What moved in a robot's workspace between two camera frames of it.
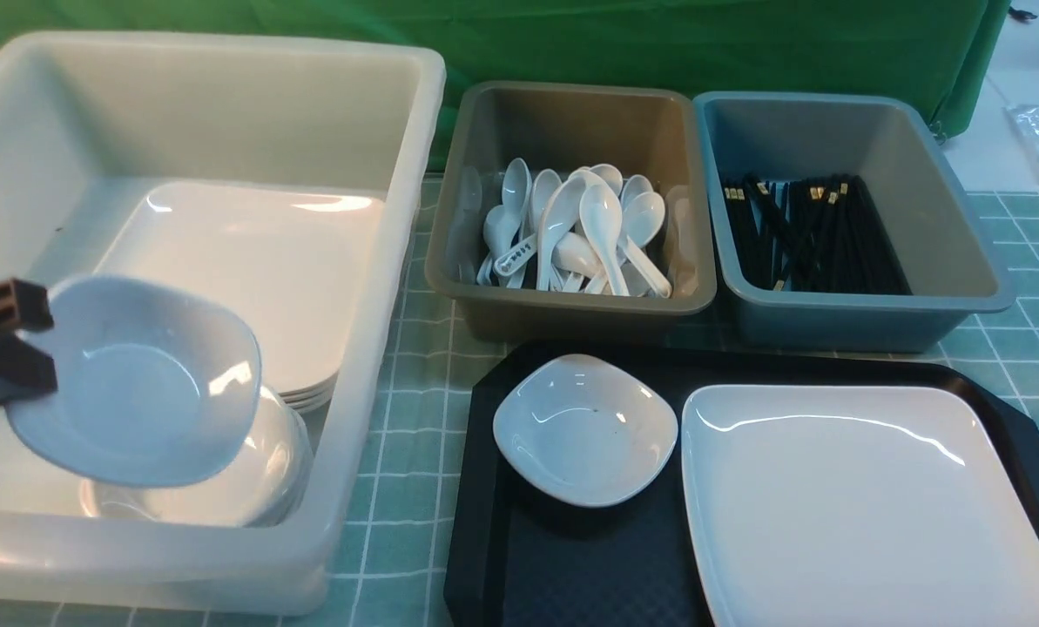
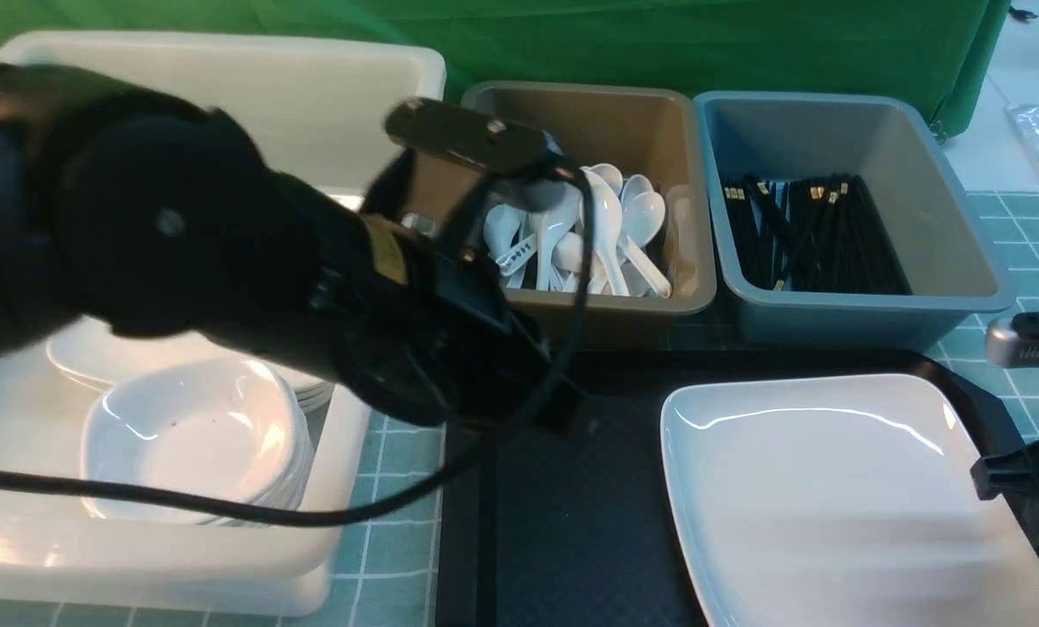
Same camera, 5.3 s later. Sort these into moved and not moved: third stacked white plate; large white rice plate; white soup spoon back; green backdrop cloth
Moved: large white rice plate
Not moved: third stacked white plate; green backdrop cloth; white soup spoon back
